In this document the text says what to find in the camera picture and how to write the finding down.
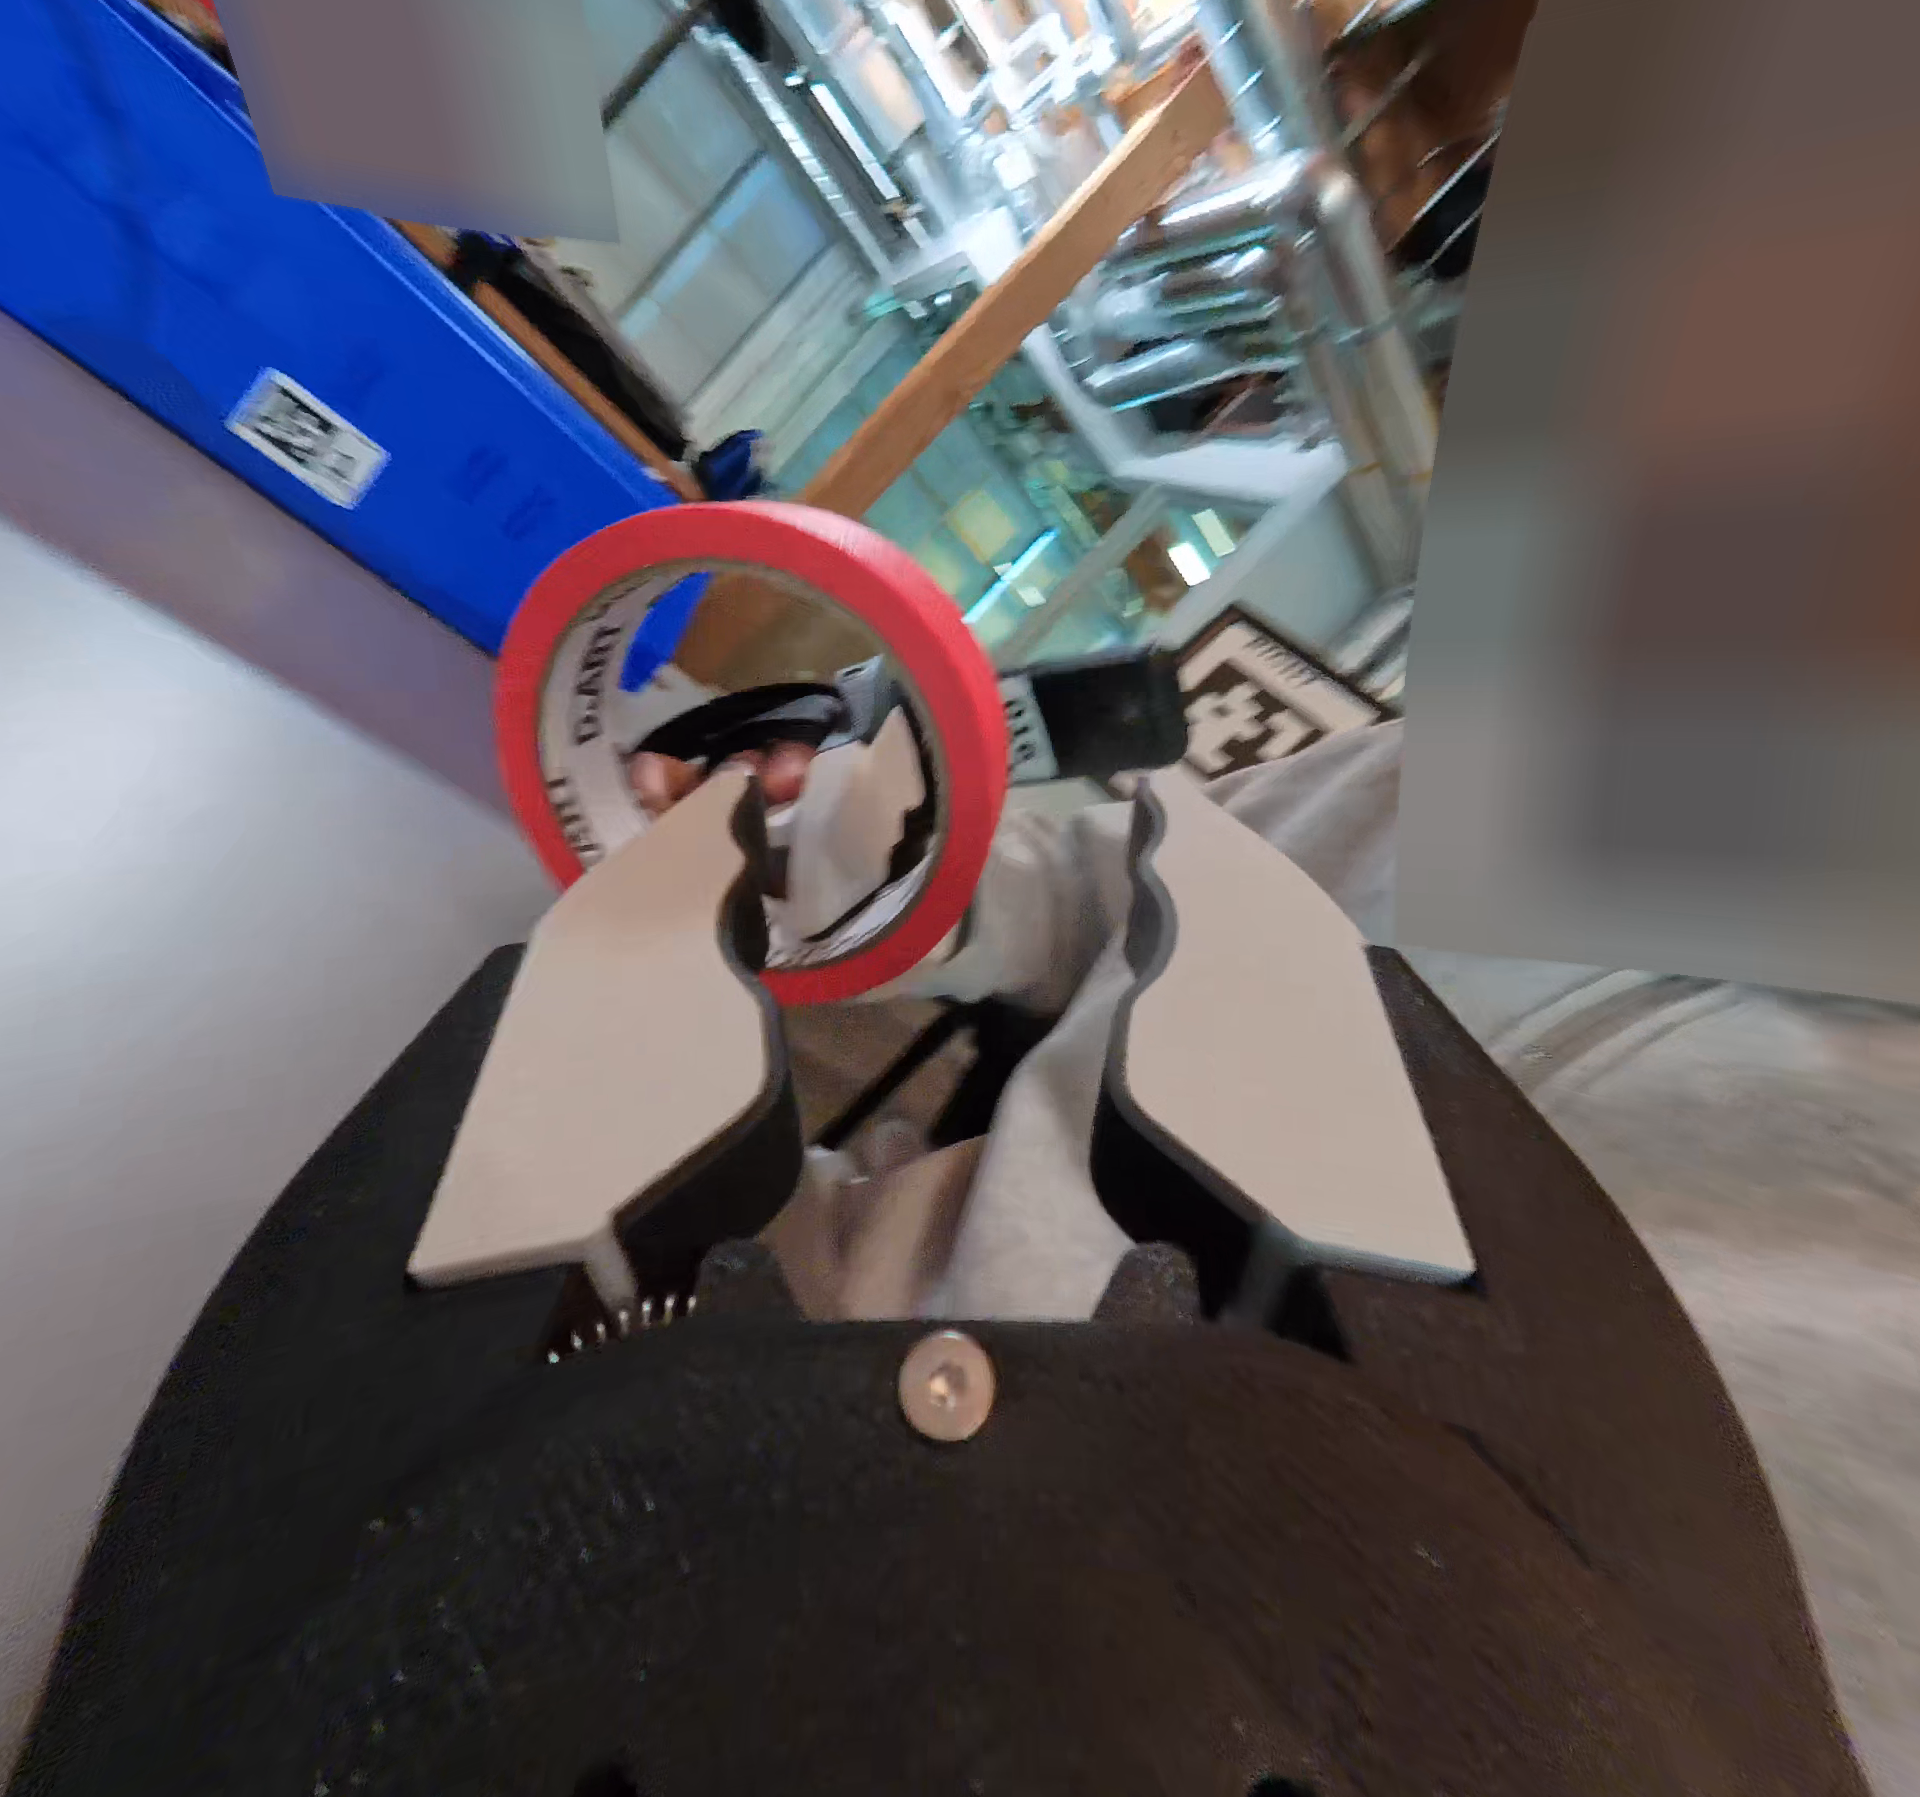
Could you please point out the framed marker sign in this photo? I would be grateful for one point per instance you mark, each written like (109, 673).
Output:
(1275, 708)

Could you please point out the silver duct pipes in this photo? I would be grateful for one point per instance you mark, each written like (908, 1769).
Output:
(1275, 251)

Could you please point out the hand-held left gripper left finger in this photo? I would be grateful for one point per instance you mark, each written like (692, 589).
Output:
(615, 1061)

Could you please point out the person's grey sweatshirt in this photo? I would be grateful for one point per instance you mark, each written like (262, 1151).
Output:
(1650, 1151)

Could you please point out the blue plastic bin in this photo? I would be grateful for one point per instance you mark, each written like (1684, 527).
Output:
(300, 251)

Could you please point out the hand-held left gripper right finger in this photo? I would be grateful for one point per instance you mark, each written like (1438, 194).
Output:
(1275, 1061)

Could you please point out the red tape roll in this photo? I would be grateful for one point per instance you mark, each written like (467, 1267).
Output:
(961, 688)

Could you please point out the blue jacket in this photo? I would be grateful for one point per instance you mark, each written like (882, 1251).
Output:
(737, 462)

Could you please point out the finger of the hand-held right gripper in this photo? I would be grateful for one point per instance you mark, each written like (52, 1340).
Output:
(872, 806)

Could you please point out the person's right hand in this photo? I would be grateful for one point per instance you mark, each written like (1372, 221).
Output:
(720, 768)

